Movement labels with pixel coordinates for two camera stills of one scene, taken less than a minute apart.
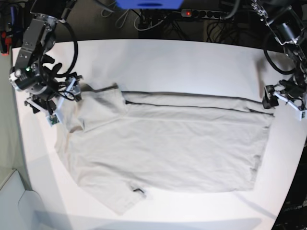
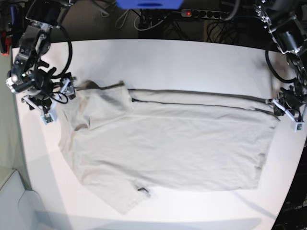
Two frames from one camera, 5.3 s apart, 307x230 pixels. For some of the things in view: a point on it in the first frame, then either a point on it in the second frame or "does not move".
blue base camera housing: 149,4 does not move
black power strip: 207,14 does not move
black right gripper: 292,90 to 289,99
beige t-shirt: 123,145 does not move
